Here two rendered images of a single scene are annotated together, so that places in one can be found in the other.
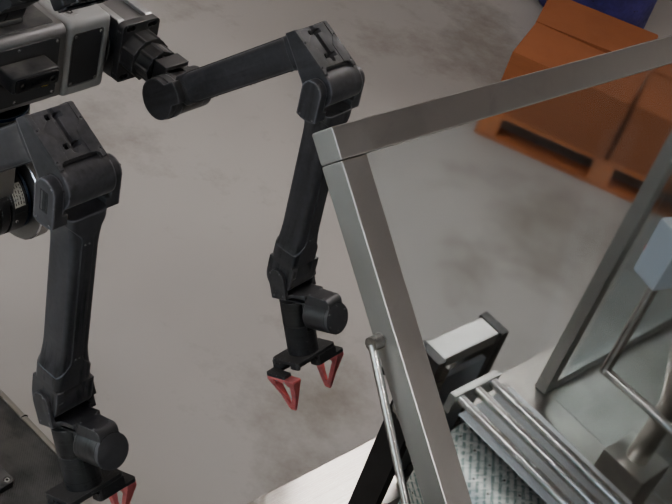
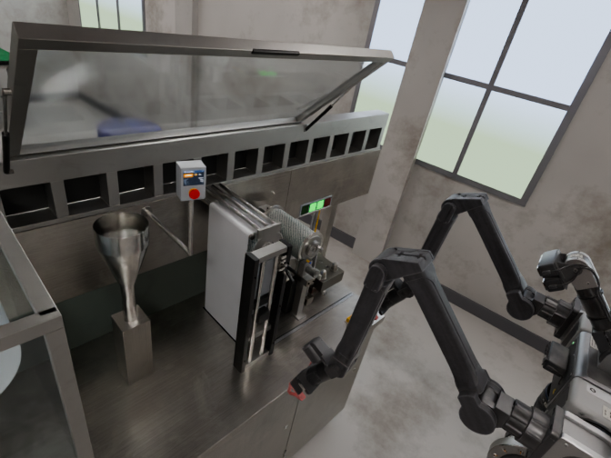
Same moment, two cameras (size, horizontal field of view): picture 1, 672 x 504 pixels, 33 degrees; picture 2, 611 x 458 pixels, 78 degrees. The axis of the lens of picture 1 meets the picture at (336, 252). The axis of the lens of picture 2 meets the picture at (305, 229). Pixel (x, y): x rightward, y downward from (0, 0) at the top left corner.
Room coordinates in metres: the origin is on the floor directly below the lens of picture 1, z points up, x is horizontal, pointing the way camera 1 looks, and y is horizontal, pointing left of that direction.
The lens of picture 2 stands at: (2.31, -0.10, 2.15)
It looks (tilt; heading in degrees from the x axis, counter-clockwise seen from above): 31 degrees down; 181
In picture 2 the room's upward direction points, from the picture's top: 11 degrees clockwise
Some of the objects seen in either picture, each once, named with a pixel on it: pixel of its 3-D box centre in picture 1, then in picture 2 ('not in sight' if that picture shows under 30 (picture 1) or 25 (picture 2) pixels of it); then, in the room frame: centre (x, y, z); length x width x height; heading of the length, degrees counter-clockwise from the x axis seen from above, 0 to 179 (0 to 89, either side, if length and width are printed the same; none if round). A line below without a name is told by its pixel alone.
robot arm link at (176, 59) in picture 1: (175, 87); (487, 409); (1.73, 0.37, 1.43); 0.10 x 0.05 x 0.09; 60
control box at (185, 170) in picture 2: not in sight; (191, 182); (1.39, -0.46, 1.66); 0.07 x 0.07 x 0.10; 37
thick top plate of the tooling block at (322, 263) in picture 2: not in sight; (304, 260); (0.73, -0.11, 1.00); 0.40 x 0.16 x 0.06; 52
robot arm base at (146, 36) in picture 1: (146, 56); (527, 425); (1.77, 0.44, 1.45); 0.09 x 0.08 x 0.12; 150
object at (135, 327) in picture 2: not in sight; (130, 313); (1.47, -0.62, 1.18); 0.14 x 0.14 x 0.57
